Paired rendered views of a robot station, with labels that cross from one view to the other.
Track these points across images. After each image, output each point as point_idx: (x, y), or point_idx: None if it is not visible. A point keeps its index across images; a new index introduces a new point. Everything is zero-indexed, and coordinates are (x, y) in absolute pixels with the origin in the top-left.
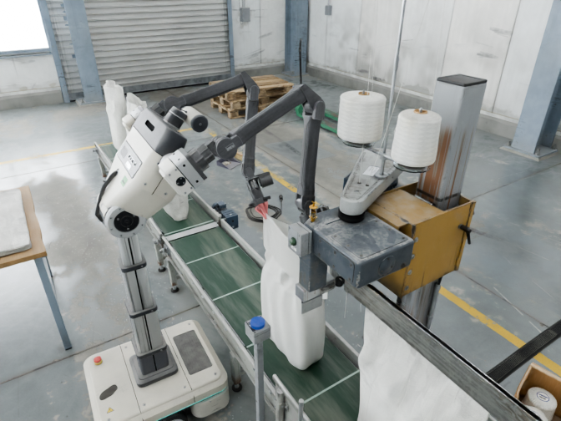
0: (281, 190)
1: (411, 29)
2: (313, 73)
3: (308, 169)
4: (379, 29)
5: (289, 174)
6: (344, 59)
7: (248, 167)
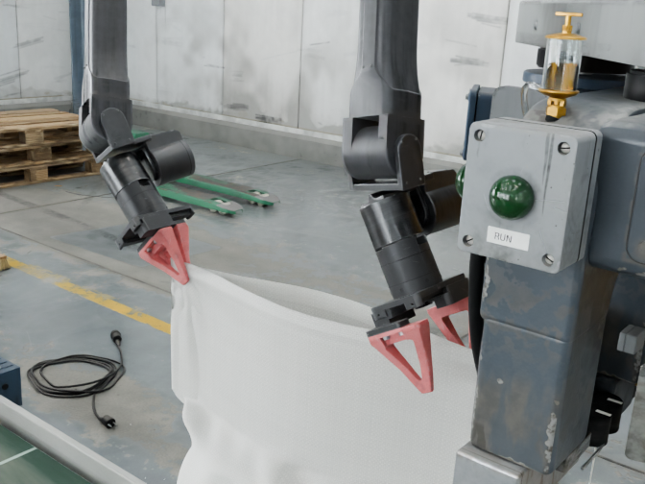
0: (113, 321)
1: (323, 24)
2: (134, 117)
3: (398, 15)
4: (263, 27)
5: (125, 288)
6: (197, 87)
7: (109, 108)
